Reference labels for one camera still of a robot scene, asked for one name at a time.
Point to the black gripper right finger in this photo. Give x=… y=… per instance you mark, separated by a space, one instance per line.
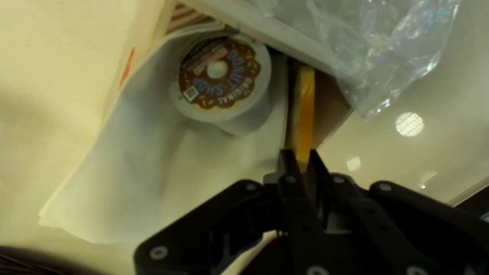
x=398 y=229

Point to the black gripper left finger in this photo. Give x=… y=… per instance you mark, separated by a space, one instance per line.
x=239 y=229

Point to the clear crumpled plastic bag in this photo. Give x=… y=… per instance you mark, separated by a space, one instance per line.
x=387 y=45

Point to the thin wooden block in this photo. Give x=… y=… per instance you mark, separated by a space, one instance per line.
x=306 y=111

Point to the donut print coffee pod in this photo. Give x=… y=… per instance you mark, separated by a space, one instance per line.
x=222 y=76

